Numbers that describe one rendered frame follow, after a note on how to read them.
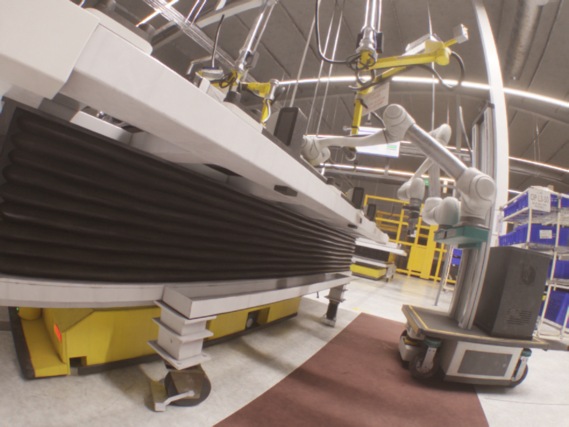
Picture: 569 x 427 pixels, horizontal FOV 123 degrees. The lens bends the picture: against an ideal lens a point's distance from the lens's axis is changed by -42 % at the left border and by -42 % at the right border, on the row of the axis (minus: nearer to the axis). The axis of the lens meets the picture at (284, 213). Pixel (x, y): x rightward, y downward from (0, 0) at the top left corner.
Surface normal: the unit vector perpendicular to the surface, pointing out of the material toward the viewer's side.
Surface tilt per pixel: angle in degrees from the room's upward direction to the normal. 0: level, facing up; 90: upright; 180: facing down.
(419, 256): 90
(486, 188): 94
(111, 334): 90
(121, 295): 90
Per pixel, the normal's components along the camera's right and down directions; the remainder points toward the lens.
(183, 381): 0.53, 0.07
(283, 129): -0.47, -0.17
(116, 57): 0.85, 0.16
